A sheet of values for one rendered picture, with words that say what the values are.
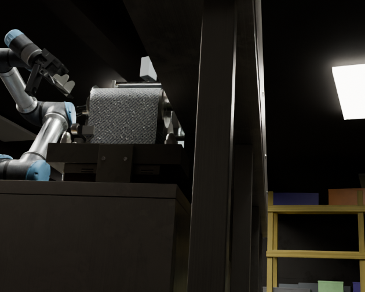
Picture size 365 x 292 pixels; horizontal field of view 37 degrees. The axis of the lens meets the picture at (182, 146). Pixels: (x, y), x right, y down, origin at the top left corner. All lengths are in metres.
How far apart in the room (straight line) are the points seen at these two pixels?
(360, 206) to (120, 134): 6.07
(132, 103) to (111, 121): 0.09
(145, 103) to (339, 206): 6.00
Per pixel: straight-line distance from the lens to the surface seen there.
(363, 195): 7.74
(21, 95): 2.43
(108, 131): 1.81
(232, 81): 0.96
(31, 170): 2.16
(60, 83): 1.99
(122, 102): 1.84
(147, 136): 1.77
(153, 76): 2.54
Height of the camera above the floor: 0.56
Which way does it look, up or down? 18 degrees up
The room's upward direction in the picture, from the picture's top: 4 degrees clockwise
